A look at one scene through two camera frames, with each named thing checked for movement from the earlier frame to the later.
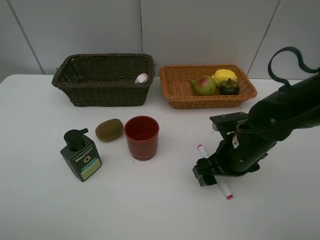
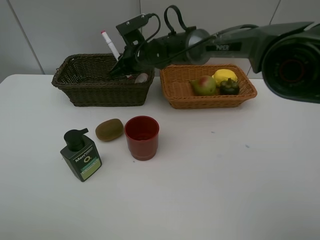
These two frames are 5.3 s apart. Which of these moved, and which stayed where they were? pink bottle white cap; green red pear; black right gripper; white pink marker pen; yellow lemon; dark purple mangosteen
Moved: black right gripper; white pink marker pen
Stayed: pink bottle white cap; dark purple mangosteen; green red pear; yellow lemon
